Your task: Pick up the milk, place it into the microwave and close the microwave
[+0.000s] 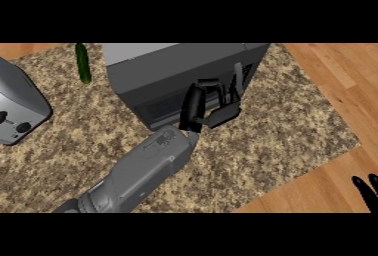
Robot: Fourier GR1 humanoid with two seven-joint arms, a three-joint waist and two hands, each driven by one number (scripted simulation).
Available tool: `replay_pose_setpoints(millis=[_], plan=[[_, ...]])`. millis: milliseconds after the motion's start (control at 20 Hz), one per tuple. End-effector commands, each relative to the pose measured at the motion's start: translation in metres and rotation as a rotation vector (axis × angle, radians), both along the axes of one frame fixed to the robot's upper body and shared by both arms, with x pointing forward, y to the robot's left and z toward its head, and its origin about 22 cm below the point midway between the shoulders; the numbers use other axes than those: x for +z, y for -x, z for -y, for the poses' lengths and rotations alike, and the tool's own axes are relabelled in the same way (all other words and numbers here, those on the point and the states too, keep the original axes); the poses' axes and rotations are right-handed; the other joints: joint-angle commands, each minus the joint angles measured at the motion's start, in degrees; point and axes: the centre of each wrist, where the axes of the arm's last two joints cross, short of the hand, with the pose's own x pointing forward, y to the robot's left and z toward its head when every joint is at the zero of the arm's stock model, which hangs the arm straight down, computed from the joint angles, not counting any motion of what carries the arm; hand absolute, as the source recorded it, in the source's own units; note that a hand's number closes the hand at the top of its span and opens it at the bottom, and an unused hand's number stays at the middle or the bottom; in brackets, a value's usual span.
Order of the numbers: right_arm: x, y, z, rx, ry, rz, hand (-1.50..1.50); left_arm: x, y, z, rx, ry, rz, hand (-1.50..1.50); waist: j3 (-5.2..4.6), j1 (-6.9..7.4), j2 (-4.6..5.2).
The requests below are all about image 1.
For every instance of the green cucumber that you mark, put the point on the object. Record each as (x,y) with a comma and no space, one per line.
(83,65)

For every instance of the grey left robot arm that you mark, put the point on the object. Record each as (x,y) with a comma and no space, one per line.
(142,166)

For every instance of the grey toaster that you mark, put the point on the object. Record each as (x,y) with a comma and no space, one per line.
(19,103)

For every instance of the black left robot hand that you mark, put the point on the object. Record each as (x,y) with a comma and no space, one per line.
(192,106)

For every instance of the dark grey microwave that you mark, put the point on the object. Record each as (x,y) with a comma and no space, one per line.
(156,80)

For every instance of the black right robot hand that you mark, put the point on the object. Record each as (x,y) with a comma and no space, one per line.
(368,193)

